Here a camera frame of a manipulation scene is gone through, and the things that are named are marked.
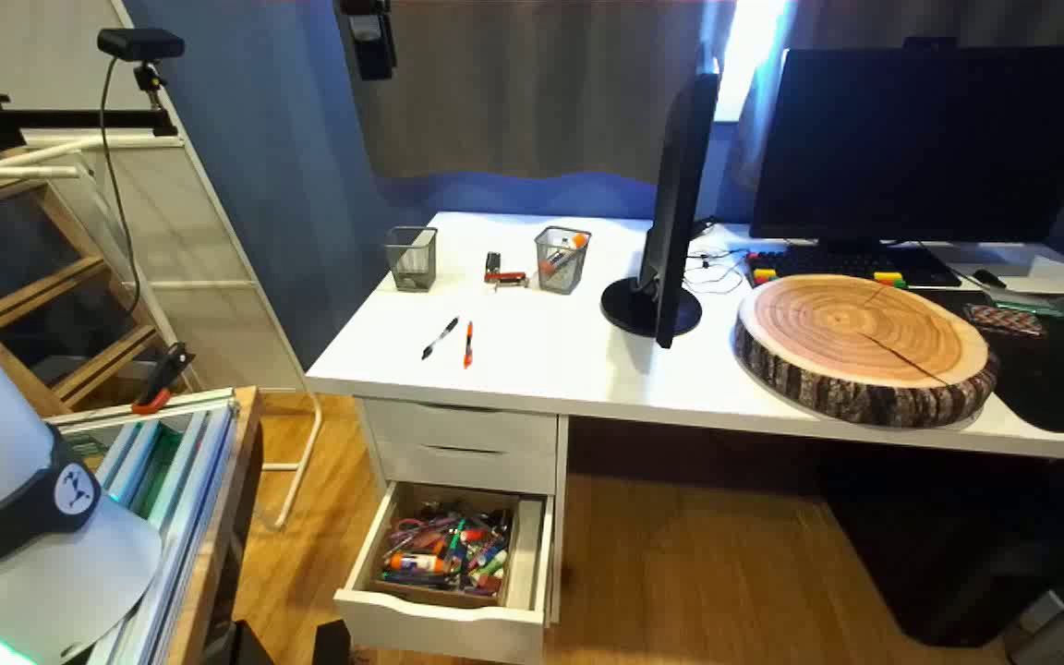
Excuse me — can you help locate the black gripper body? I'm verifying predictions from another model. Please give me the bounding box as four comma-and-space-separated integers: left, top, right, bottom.
332, 0, 399, 60

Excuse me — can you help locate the black webcam on stand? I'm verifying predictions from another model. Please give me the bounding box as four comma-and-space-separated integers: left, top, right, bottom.
91, 27, 188, 102

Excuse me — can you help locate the wooden ladder shelf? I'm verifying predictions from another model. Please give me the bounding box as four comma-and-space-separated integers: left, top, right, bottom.
0, 28, 177, 420

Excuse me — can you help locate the black bin under desk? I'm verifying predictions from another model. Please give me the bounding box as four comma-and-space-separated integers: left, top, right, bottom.
817, 443, 1064, 650

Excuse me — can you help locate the black keyboard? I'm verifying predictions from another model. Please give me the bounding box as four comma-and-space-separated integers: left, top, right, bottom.
743, 244, 964, 292

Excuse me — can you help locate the closed white desk drawer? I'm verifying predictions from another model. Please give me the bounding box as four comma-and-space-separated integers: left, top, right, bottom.
358, 400, 562, 500

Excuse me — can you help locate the open white desk drawer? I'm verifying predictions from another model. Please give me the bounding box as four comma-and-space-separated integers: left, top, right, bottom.
332, 475, 562, 665

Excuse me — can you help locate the black pen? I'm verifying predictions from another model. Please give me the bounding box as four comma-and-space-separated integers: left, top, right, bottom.
417, 315, 466, 367

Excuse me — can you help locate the white flat box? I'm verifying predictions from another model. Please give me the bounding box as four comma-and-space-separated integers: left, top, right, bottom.
924, 240, 1064, 301

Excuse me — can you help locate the pile of coloured markers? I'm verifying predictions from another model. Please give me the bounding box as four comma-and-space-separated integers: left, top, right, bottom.
376, 500, 517, 607

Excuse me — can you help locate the empty black mesh basket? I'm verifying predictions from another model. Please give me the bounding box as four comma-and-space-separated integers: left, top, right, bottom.
383, 223, 443, 296

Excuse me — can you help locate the large black monitor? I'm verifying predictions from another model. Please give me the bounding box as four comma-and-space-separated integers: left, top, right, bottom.
747, 39, 1064, 249

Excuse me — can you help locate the round wood log cushion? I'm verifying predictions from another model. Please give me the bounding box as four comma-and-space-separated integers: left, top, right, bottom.
727, 269, 999, 432

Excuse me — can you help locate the small red black stapler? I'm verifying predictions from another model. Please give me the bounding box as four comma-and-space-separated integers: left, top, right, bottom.
480, 249, 533, 292

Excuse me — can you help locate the stack of pale green trays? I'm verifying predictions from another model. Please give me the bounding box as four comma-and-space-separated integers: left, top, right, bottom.
49, 386, 246, 665

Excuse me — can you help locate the white desk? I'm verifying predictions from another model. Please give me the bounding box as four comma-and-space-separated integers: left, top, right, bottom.
304, 208, 1064, 665

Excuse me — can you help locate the white metal rack frame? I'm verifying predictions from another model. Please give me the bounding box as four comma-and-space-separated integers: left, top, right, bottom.
0, 0, 326, 531

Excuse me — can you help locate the orange black clamp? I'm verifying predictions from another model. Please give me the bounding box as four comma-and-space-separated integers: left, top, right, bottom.
130, 344, 198, 419

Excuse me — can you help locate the thin black webcam cable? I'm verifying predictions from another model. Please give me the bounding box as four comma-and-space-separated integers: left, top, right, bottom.
96, 53, 149, 326

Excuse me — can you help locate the thin black monitor on stand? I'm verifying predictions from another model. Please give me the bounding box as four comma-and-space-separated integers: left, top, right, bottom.
597, 70, 722, 352

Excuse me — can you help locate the mesh pen holder with pens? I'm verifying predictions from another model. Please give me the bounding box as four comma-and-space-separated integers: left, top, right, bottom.
533, 223, 596, 301

